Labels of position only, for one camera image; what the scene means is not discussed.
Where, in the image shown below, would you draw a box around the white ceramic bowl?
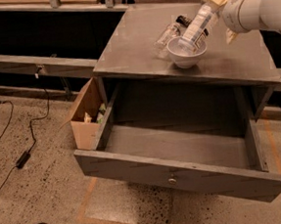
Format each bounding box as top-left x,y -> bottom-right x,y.
166,37 -> 207,68

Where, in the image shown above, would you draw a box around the blue labelled plastic bottle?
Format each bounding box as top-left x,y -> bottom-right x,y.
177,3 -> 219,55

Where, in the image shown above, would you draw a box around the brass drawer knob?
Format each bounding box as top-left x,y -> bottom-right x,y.
168,178 -> 177,185

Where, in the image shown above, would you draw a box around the open grey drawer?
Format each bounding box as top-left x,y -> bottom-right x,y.
74,80 -> 281,202

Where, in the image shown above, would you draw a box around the grey metal rail beam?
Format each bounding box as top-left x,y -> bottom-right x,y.
0,55 -> 97,78

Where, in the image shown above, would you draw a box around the black power adapter with cable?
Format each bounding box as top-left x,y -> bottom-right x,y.
0,67 -> 50,190

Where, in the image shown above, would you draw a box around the grey counter cabinet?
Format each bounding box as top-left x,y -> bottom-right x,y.
87,0 -> 281,135

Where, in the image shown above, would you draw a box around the open cardboard box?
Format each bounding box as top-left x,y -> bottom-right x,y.
62,78 -> 104,151

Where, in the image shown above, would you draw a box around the dark snack bar wrapper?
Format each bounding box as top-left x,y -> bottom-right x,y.
176,15 -> 192,27

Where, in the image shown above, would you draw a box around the items inside cardboard box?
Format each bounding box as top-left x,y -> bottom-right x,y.
84,104 -> 106,123

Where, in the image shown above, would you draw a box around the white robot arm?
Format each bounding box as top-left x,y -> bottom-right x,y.
202,0 -> 281,43

